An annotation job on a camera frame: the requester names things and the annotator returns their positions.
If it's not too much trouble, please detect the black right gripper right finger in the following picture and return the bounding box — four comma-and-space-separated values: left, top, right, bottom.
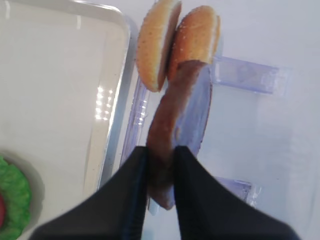
174, 146, 299, 240

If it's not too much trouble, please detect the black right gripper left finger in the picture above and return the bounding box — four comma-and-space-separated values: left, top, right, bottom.
30, 146, 148, 240

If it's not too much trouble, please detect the brown meat patty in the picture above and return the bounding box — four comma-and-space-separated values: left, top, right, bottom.
146, 60, 213, 210

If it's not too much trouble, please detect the green lettuce leaf on tray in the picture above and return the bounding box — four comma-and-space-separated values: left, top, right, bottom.
0, 156, 32, 240

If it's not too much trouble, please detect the red tomato slice on tray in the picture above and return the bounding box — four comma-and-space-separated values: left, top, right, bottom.
0, 194, 6, 227

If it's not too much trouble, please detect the clear right acrylic rack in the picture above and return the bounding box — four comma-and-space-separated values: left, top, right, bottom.
119, 13, 293, 216

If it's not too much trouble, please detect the white serving tray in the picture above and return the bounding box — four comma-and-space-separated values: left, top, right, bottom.
0, 0, 131, 240

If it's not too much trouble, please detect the rear sesame bun half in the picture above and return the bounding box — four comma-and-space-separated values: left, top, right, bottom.
167, 5, 221, 81

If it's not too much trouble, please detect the sesame bun half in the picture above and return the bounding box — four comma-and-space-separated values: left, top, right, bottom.
167, 5, 221, 81
135, 0, 182, 92

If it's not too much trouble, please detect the front sesame bun half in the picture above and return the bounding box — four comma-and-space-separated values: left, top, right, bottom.
135, 0, 182, 92

